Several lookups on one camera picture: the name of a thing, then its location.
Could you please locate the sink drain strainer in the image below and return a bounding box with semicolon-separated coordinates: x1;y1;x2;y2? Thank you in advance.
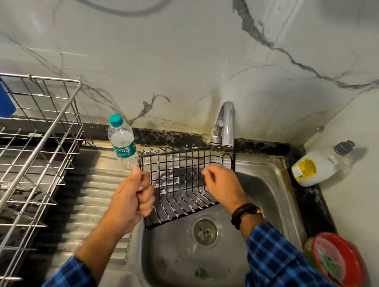
189;214;222;250

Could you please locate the black bead bracelet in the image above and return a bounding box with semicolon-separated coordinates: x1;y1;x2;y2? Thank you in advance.
230;202;265;231

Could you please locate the stainless steel sink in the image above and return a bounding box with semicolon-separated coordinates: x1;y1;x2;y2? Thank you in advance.
21;136;315;287

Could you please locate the black wire basket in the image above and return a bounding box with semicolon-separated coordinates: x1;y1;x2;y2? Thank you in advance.
133;139;237;236

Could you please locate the chrome sink faucet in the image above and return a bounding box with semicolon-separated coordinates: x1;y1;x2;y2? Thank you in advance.
210;100;238;150

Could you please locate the clear plastic water bottle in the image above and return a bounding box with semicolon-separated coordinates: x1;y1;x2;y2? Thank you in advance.
105;113;142;171

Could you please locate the person's right forearm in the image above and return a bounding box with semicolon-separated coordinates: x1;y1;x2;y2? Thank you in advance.
231;211;374;287

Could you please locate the person's left forearm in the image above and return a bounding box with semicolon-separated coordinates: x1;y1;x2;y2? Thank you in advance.
40;216;137;287

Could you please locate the person's right hand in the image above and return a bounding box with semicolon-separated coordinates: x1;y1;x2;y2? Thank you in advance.
199;164;252;216

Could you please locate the white liquid soap bottle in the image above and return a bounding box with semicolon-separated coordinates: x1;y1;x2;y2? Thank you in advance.
290;136;356;191

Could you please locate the person's left hand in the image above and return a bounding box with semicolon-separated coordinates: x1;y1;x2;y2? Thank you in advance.
104;163;158;236

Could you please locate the red round dish soap tub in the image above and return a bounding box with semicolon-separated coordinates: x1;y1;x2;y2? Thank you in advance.
302;231;370;287

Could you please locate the steel wire dish rack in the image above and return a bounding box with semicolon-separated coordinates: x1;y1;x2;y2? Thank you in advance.
0;73;98;287

